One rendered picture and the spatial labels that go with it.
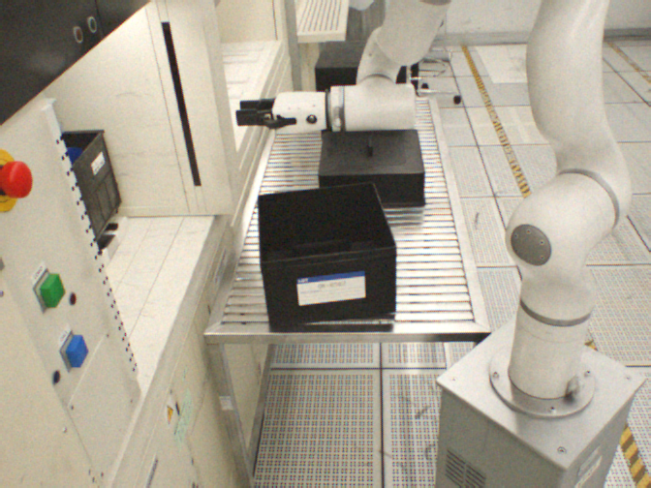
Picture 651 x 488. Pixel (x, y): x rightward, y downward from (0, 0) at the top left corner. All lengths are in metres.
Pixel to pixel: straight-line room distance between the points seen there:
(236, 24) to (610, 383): 2.16
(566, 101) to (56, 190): 0.67
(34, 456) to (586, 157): 0.83
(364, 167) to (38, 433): 1.14
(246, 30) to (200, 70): 1.50
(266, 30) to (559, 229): 2.12
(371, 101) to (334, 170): 0.55
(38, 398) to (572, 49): 0.79
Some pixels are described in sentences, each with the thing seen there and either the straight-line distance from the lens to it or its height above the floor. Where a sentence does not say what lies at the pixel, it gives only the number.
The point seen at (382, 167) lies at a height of 0.86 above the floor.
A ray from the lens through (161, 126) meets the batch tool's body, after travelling 1.44.
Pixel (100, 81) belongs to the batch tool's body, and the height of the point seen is 1.21.
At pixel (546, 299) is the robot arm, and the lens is 1.04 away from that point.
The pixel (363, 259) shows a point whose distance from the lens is 1.24.
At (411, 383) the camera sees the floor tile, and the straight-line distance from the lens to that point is 2.23.
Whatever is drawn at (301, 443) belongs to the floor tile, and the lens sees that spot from 2.08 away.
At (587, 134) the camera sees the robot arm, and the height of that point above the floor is 1.26.
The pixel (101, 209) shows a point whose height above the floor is 0.99.
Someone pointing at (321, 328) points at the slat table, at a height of 0.76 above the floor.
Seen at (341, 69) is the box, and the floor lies 1.01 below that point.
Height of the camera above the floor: 1.64
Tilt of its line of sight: 35 degrees down
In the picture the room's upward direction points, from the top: 4 degrees counter-clockwise
